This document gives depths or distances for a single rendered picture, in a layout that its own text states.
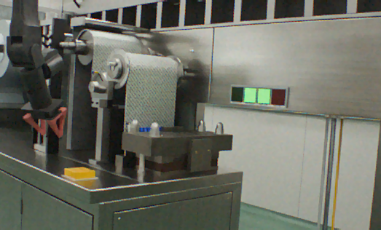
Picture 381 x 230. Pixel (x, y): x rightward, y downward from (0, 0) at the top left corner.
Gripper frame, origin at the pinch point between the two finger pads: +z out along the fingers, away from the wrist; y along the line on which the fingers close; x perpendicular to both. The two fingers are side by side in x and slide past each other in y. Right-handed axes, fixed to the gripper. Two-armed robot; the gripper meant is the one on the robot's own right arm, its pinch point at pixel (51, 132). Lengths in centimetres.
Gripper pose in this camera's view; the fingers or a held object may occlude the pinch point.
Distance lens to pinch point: 124.7
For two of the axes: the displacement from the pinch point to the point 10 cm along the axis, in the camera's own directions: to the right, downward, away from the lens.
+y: -9.2, -0.8, 3.8
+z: 1.3, 8.6, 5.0
